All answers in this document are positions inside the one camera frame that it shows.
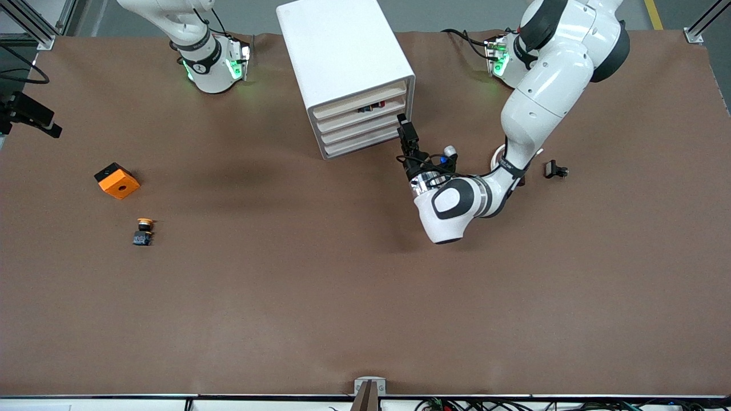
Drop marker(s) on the orange box with hole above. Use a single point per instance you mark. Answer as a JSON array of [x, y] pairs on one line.
[[120, 185]]

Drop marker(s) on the yellow push button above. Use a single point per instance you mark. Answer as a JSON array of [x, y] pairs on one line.
[[143, 234]]

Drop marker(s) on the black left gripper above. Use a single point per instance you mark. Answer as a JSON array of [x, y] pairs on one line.
[[413, 165]]

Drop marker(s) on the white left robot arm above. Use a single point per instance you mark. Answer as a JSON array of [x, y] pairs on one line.
[[548, 85]]

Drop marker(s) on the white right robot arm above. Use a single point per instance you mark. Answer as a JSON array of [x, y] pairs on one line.
[[205, 68]]

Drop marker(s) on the red emergency stop button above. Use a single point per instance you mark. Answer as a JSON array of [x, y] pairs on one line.
[[371, 107]]

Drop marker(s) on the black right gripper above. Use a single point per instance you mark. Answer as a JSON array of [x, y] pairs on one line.
[[5, 124]]

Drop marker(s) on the brown table cover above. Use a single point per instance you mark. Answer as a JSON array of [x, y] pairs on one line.
[[365, 285]]

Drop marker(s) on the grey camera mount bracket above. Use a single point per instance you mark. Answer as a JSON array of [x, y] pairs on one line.
[[370, 381]]

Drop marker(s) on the white curved pipe clamp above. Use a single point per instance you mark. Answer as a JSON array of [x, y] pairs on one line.
[[495, 158]]

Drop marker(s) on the yellow floor tape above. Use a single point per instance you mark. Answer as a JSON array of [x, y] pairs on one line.
[[654, 14]]

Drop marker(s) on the brown camera post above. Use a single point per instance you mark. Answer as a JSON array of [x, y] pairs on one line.
[[365, 402]]

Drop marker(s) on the aluminium frame profile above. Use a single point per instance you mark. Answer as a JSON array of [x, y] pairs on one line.
[[695, 36], [32, 23]]

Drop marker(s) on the metal table edge rail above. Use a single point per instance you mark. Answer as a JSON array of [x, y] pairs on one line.
[[114, 395]]

